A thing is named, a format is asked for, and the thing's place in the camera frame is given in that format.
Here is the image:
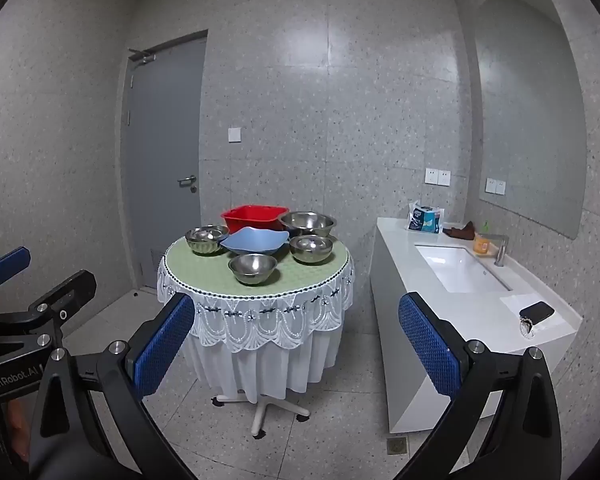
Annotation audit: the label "left hand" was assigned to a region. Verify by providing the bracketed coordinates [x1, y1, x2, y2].
[6, 400, 31, 463]

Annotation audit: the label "door closer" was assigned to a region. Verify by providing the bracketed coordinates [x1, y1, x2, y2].
[128, 48, 157, 65]

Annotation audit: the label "blue tissue pack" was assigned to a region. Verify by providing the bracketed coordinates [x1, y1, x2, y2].
[408, 200, 444, 234]

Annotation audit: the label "blue wavy plate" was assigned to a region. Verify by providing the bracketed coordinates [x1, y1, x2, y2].
[221, 226, 289, 255]

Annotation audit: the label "door handle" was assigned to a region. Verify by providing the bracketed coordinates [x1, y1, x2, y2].
[178, 174, 197, 193]

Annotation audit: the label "red plastic basin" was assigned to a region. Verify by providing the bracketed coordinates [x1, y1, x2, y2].
[221, 205, 289, 234]

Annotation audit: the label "brown cloth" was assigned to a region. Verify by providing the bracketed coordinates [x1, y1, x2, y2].
[442, 221, 476, 240]

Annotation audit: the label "white sink counter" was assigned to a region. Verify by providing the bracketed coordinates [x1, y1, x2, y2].
[370, 218, 582, 434]

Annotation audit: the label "green checkered table mat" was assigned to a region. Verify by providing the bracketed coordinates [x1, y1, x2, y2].
[157, 237, 350, 298]

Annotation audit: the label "round table white skirt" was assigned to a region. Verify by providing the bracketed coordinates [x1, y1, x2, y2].
[156, 233, 356, 440]

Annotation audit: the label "white wall sockets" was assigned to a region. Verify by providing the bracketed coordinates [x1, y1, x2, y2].
[425, 168, 452, 186]

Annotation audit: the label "black pouch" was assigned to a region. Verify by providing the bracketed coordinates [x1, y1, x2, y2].
[519, 301, 555, 338]

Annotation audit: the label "orange soap bottle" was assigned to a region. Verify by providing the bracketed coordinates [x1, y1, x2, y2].
[472, 221, 490, 256]

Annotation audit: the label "steel faucet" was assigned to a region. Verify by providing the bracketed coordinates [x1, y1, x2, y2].
[481, 233, 509, 266]

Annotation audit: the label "grey door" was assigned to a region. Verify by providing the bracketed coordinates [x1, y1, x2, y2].
[122, 32, 207, 288]

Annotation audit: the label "floor drain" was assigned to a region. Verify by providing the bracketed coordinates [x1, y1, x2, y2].
[386, 437, 408, 455]

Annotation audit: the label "wall mirror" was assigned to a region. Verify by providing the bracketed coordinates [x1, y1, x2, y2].
[475, 0, 586, 238]

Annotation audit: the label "ridged steel bowl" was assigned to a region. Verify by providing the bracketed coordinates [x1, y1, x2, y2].
[185, 224, 228, 256]

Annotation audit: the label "white light switch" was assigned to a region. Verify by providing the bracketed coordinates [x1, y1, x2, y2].
[227, 127, 242, 143]

